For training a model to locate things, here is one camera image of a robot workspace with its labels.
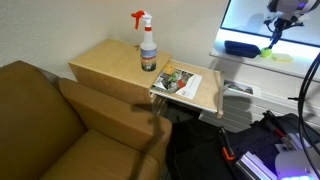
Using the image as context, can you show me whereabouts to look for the black clamp with orange grip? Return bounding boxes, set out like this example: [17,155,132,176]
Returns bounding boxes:
[217,126,236,162]

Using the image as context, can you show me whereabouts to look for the colourful printed brochure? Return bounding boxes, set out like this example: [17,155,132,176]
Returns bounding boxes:
[152,64,204,101]

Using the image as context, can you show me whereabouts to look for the black tray case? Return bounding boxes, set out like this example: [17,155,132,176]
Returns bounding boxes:
[223,39,262,59]

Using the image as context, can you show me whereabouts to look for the green ball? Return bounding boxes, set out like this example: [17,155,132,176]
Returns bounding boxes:
[259,47,273,59]

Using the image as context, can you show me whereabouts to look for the yellow sponge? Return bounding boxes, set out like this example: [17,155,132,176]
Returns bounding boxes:
[271,52,295,64]

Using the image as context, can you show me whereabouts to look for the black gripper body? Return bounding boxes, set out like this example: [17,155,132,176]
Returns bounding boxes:
[272,17,290,35]

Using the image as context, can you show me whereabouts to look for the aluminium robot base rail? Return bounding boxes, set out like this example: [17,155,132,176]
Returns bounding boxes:
[234,132,314,180]

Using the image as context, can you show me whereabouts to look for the black clamp with red handle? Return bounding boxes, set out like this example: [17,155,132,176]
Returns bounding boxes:
[262,110,292,149]

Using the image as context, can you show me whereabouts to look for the brown leather armchair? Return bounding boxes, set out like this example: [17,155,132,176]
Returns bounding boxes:
[0,59,173,180]

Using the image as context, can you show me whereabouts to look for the white radiator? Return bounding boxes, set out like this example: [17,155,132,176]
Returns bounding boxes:
[199,68,320,134]

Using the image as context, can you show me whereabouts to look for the small wooden side table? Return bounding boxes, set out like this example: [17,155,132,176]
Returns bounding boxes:
[149,58,225,120]

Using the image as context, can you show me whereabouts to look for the black bag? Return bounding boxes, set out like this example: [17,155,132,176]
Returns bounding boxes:
[165,113,236,180]

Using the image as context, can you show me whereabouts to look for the printed leaflet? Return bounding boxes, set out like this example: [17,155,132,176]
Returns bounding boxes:
[223,79,263,99]

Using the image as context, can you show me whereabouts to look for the spray bottle with red trigger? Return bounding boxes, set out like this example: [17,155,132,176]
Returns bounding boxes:
[130,9,158,73]

